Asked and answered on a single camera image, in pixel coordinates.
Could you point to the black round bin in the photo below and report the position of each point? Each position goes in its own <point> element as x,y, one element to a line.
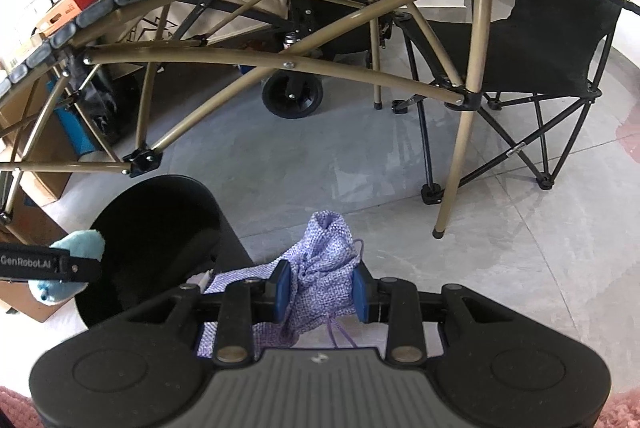
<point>150,218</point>

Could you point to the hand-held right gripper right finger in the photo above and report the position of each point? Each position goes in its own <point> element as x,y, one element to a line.
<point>361,295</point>

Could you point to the black folding chair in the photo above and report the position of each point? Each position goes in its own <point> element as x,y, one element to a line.
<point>550,33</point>

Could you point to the black bag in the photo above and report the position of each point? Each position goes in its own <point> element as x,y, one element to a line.
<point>100,108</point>

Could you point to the blue paper bag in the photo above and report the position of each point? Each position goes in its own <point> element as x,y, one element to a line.
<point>75,133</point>

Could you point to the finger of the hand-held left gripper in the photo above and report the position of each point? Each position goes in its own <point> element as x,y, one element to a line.
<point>84,270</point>

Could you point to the purple knit pouch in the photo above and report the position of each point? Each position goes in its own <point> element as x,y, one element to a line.
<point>325,253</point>

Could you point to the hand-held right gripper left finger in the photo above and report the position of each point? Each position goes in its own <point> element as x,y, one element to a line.
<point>282,293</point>

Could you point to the tan folding table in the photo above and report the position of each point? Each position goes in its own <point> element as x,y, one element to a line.
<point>480,43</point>

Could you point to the light blue plush toy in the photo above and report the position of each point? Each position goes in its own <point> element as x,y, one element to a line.
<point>85,240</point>

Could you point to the plain cardboard box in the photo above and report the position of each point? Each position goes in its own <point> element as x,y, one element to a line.
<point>45,178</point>

